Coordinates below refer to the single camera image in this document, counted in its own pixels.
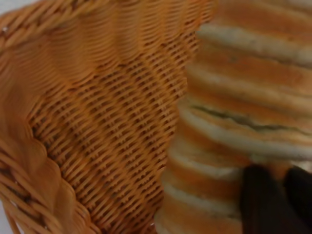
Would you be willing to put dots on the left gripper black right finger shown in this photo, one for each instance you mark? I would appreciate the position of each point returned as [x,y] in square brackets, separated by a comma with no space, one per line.
[302,192]

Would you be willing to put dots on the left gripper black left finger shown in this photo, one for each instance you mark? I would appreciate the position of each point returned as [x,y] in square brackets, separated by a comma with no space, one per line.
[263,209]

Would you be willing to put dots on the striped spiral bread roll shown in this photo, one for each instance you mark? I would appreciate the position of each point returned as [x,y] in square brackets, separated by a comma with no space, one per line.
[243,85]

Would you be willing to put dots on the orange woven wicker basket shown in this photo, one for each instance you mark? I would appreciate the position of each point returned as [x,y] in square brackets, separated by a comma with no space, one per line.
[109,122]

